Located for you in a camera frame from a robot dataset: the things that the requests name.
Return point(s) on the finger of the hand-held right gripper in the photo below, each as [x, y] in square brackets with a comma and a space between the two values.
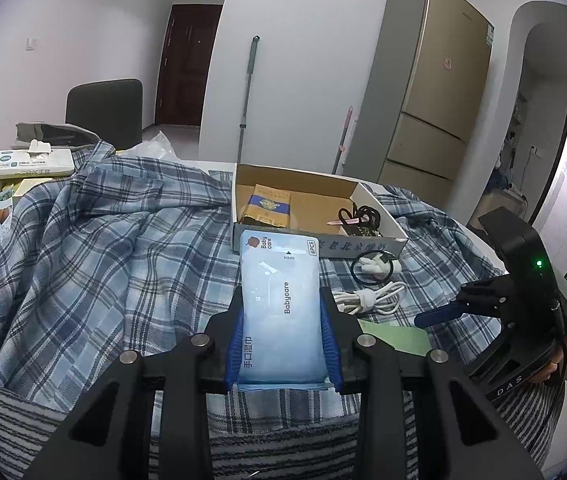
[438, 316]

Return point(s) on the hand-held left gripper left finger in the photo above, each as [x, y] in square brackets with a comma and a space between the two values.
[233, 345]

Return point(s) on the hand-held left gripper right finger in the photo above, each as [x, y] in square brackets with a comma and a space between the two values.
[331, 347]

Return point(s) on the blue wet wipes packet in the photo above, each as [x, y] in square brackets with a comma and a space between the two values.
[283, 310]

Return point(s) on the black packet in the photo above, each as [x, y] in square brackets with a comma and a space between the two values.
[363, 231]

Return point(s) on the gold and blue packet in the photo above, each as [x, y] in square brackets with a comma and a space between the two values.
[268, 205]

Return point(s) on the cardboard box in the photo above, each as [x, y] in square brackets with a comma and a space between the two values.
[313, 190]

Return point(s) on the person's right hand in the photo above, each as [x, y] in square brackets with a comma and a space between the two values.
[549, 366]

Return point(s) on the green paper card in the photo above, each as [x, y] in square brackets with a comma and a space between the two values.
[398, 340]

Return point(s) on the white charger plug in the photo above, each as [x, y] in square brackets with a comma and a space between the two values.
[376, 265]

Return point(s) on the pink pen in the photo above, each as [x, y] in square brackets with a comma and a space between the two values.
[338, 222]

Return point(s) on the blue plaid shirt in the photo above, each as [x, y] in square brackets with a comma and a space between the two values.
[113, 260]

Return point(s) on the clear plastic bag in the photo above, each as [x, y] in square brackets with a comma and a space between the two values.
[156, 147]

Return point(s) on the gold refrigerator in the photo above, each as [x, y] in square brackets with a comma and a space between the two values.
[428, 85]

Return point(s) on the grey striped cloth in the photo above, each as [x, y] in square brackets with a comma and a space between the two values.
[28, 420]

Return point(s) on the white tissue pack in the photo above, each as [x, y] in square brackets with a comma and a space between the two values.
[38, 165]

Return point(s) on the dark grey chair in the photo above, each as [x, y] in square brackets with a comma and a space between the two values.
[106, 110]

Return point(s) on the yellow green carton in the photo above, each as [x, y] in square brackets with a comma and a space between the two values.
[6, 190]

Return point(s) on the grey bag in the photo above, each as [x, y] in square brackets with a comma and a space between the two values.
[58, 132]

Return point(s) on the dark brown door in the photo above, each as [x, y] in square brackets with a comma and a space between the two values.
[188, 65]

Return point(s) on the white wall switch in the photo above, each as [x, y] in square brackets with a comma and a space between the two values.
[31, 44]

